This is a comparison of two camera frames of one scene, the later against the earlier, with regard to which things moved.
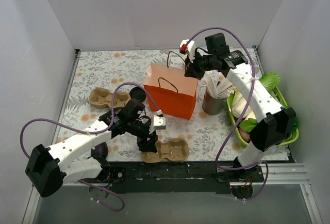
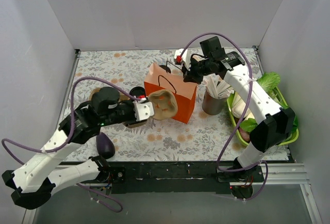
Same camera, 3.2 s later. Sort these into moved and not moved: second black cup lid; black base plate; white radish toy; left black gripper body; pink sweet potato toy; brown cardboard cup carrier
Moved: brown cardboard cup carrier; left black gripper body
Not moved: second black cup lid; white radish toy; pink sweet potato toy; black base plate
